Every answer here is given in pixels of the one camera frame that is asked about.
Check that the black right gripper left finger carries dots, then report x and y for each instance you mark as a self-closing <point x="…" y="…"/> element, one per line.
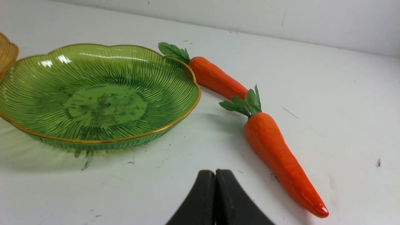
<point x="198" y="206"/>

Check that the amber ribbed glass plate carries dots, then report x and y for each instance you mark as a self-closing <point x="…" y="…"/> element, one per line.
<point x="8" y="55"/>

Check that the orange carrot one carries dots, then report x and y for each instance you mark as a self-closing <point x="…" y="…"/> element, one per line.
<point x="207" y="74"/>

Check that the orange carrot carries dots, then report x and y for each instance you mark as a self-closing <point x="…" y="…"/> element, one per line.
<point x="266" y="139"/>

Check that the green ribbed glass plate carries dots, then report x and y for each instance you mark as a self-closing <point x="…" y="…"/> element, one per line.
<point x="89" y="97"/>

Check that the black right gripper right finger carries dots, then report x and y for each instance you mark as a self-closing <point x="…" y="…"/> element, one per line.
<point x="233" y="205"/>

